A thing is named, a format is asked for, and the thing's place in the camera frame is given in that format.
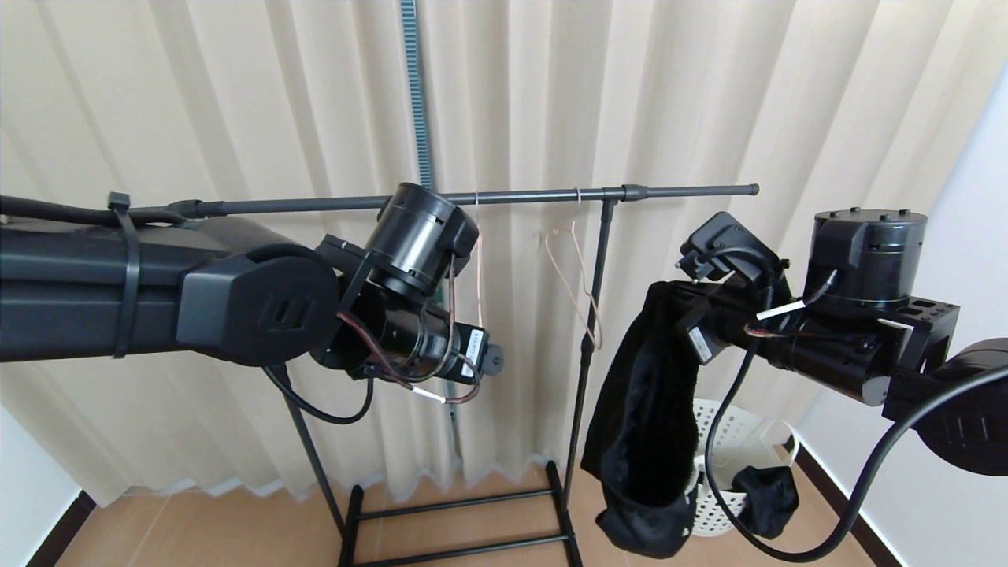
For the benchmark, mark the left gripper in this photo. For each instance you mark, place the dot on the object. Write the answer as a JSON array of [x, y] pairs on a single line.
[[394, 339]]

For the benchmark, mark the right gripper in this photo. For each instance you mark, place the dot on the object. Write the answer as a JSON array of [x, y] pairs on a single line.
[[827, 366]]

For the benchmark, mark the pink clothes hanger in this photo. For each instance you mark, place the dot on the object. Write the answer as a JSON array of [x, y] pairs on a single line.
[[479, 268], [590, 291]]

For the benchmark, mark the black shorts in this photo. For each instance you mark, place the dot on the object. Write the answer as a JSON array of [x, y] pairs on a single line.
[[646, 409]]

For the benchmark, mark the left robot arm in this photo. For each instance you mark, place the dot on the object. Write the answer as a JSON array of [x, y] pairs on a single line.
[[79, 283]]

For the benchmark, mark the white laundry basket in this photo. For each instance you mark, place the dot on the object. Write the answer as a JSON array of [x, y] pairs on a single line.
[[744, 429]]

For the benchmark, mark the black clothes rack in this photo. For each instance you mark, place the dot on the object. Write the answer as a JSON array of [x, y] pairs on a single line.
[[535, 196]]

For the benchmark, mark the black garment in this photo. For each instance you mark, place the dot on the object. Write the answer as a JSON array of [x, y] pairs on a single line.
[[768, 500]]

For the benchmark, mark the beige curtain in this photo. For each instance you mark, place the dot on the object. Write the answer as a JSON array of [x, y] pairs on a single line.
[[236, 94]]

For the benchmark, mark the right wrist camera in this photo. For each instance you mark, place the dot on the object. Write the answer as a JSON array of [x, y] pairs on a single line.
[[724, 236]]

